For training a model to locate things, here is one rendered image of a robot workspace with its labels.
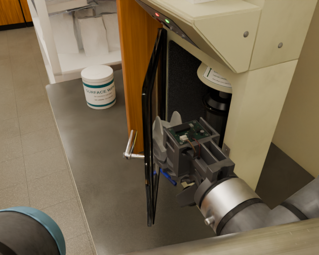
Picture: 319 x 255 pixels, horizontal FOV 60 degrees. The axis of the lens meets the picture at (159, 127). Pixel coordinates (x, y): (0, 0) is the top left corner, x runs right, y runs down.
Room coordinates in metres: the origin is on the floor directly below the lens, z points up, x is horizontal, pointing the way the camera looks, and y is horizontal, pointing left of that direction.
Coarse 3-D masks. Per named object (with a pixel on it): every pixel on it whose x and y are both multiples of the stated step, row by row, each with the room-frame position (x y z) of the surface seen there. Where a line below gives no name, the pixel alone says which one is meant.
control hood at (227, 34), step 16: (144, 0) 0.53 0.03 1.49; (160, 0) 0.46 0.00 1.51; (176, 0) 0.45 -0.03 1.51; (224, 0) 0.45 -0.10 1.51; (240, 0) 0.45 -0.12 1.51; (176, 16) 0.41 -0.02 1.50; (192, 16) 0.37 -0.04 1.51; (208, 16) 0.38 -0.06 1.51; (224, 16) 0.39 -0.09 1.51; (240, 16) 0.40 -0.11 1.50; (256, 16) 0.41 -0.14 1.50; (192, 32) 0.40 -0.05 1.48; (208, 32) 0.38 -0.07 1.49; (224, 32) 0.39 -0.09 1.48; (240, 32) 0.40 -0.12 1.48; (208, 48) 0.41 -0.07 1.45; (224, 48) 0.39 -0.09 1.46; (240, 48) 0.40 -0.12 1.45; (224, 64) 0.41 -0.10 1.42; (240, 64) 0.40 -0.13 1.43
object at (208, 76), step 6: (204, 66) 0.57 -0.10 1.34; (198, 72) 0.58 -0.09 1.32; (204, 72) 0.56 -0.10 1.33; (210, 72) 0.54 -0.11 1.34; (216, 72) 0.53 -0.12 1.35; (204, 78) 0.55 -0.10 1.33; (210, 78) 0.53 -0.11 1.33; (216, 78) 0.53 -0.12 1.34; (222, 78) 0.52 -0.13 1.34; (210, 84) 0.53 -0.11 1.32; (216, 84) 0.52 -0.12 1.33; (222, 84) 0.51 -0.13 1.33; (228, 84) 0.51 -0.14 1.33; (222, 90) 0.51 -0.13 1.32; (228, 90) 0.50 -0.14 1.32
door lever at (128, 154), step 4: (132, 132) 0.50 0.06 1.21; (136, 132) 0.51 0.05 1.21; (132, 136) 0.49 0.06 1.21; (136, 136) 0.49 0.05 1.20; (132, 140) 0.48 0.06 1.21; (128, 144) 0.46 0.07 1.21; (132, 144) 0.46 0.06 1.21; (128, 148) 0.45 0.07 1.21; (132, 148) 0.45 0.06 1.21; (124, 152) 0.44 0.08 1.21; (128, 152) 0.44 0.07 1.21; (132, 152) 0.44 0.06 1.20; (124, 156) 0.43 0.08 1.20; (128, 156) 0.43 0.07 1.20; (132, 156) 0.43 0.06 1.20; (136, 156) 0.43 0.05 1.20; (140, 156) 0.43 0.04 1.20
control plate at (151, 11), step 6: (138, 0) 0.59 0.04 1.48; (144, 6) 0.60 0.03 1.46; (150, 12) 0.61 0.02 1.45; (156, 12) 0.53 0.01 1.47; (162, 18) 0.54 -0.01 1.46; (168, 18) 0.47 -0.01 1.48; (168, 24) 0.54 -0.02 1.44; (174, 24) 0.48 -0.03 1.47; (174, 30) 0.55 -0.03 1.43; (180, 30) 0.48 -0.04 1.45; (186, 36) 0.48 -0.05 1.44; (192, 42) 0.49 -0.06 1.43; (198, 48) 0.49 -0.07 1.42
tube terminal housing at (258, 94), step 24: (264, 0) 0.41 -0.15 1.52; (288, 0) 0.43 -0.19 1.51; (312, 0) 0.46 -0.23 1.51; (264, 24) 0.42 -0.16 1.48; (288, 24) 0.44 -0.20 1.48; (192, 48) 0.57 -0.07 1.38; (264, 48) 0.42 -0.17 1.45; (288, 48) 0.45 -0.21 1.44; (264, 72) 0.43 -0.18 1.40; (288, 72) 0.45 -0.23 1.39; (240, 96) 0.42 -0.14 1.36; (264, 96) 0.44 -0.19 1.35; (240, 120) 0.42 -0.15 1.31; (264, 120) 0.44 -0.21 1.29; (240, 144) 0.42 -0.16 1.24; (264, 144) 0.45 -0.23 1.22; (240, 168) 0.43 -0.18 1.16
